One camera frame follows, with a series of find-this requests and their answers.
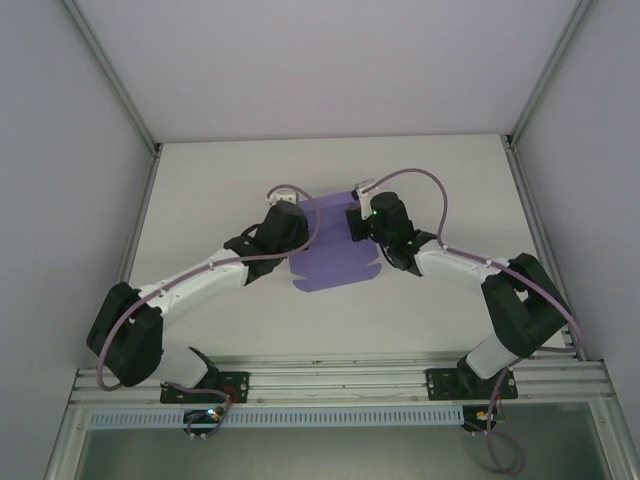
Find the aluminium mounting rail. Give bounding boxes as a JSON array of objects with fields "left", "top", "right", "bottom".
[{"left": 69, "top": 352, "right": 614, "bottom": 406}]

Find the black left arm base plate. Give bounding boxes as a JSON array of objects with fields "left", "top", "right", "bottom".
[{"left": 159, "top": 370, "right": 250, "bottom": 405}]

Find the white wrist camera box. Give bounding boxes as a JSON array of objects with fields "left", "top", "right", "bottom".
[
  {"left": 352, "top": 178, "right": 377, "bottom": 214},
  {"left": 264, "top": 187, "right": 301, "bottom": 206}
]

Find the purple corrugated cardboard box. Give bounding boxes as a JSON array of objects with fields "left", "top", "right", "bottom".
[{"left": 289, "top": 189, "right": 383, "bottom": 296}]

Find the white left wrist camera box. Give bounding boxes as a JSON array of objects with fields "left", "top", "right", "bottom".
[{"left": 264, "top": 187, "right": 301, "bottom": 206}]

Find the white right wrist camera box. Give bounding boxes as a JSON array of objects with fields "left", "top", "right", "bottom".
[{"left": 352, "top": 178, "right": 377, "bottom": 214}]

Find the aluminium table side rail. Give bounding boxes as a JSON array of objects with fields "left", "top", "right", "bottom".
[{"left": 115, "top": 144, "right": 162, "bottom": 281}]

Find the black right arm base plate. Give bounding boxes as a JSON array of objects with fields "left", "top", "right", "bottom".
[{"left": 424, "top": 368, "right": 519, "bottom": 402}]

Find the aluminium frame post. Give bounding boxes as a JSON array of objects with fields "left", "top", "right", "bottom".
[
  {"left": 62, "top": 0, "right": 164, "bottom": 155},
  {"left": 503, "top": 0, "right": 599, "bottom": 150}
]

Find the grey metal floor panel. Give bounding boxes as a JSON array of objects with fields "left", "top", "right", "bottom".
[{"left": 74, "top": 425, "right": 614, "bottom": 480}]

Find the light blue slotted cable duct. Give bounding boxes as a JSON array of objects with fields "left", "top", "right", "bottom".
[{"left": 88, "top": 405, "right": 466, "bottom": 429}]

